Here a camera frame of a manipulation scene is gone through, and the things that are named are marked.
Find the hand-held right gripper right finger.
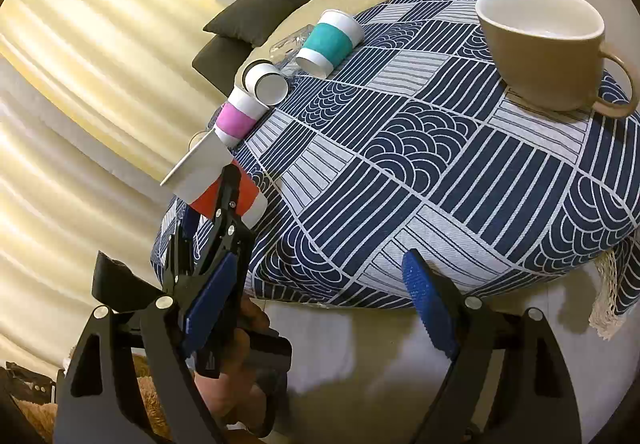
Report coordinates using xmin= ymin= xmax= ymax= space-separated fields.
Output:
xmin=400 ymin=249 xmax=587 ymax=444

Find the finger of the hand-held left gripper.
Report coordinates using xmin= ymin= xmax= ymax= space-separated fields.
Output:
xmin=196 ymin=163 xmax=254 ymax=276
xmin=164 ymin=208 xmax=201 ymax=294

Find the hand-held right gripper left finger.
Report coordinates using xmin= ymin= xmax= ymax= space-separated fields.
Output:
xmin=52 ymin=251 xmax=241 ymax=444

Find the red sleeve paper cup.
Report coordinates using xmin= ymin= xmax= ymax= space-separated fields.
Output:
xmin=160 ymin=130 xmax=270 ymax=228

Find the pink sleeve paper cup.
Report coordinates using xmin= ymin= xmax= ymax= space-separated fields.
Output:
xmin=214 ymin=88 xmax=266 ymax=148

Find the plain white paper cup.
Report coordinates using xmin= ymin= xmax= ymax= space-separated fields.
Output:
xmin=242 ymin=59 xmax=290 ymax=108

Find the clear plastic cup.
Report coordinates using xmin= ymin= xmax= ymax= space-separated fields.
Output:
xmin=270 ymin=23 xmax=317 ymax=75

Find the teal sleeve paper cup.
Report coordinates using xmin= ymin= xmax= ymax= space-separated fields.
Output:
xmin=296 ymin=9 xmax=366 ymax=77

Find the person's left hand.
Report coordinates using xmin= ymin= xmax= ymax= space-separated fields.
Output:
xmin=192 ymin=296 xmax=281 ymax=440

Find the dark cloth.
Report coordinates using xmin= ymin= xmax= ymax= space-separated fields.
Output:
xmin=0 ymin=361 xmax=67 ymax=406

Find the blue patterned tablecloth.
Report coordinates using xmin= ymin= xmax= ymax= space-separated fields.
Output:
xmin=150 ymin=0 xmax=640 ymax=341

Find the brown plush rug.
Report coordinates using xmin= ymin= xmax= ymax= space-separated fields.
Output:
xmin=14 ymin=353 xmax=168 ymax=444

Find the cream curtain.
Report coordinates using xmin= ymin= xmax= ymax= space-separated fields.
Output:
xmin=0 ymin=0 xmax=242 ymax=371

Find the beige ceramic mug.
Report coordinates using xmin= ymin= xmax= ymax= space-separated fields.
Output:
xmin=474 ymin=0 xmax=637 ymax=118

